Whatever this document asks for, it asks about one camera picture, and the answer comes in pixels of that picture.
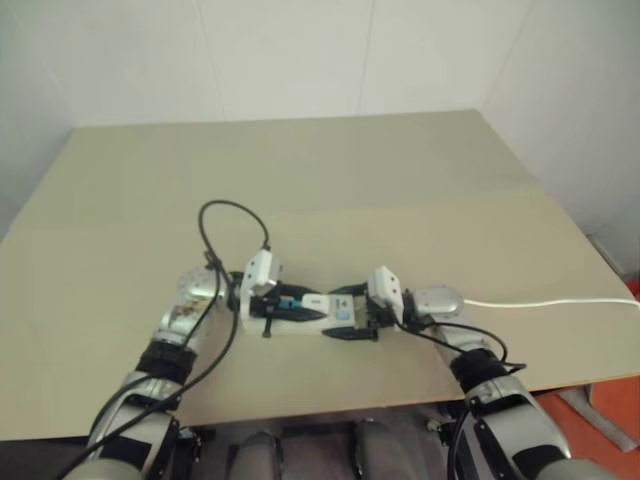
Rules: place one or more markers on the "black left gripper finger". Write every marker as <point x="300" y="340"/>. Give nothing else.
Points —
<point x="294" y="291"/>
<point x="300" y="315"/>

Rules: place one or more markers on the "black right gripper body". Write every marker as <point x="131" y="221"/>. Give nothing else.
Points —
<point x="372" y="312"/>

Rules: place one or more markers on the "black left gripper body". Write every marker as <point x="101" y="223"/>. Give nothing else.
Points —
<point x="260" y="306"/>

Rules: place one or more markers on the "white power strip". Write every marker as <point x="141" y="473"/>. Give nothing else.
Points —
<point x="295" y="334"/>

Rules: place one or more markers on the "white charger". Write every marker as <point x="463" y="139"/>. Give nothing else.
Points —
<point x="336" y="305"/>

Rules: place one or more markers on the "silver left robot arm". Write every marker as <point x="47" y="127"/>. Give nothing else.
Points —
<point x="175" y="320"/>

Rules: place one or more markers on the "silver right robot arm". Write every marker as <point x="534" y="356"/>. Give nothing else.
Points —
<point x="505" y="405"/>

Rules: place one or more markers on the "dark grey rounded shape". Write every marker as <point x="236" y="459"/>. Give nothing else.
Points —
<point x="374" y="450"/>
<point x="260" y="455"/>

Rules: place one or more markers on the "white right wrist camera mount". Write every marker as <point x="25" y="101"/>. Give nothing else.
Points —
<point x="386" y="287"/>

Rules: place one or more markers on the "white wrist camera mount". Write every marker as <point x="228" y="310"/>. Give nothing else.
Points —
<point x="259" y="272"/>
<point x="386" y="287"/>

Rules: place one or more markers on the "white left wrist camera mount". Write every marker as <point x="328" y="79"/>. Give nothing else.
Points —
<point x="259" y="272"/>

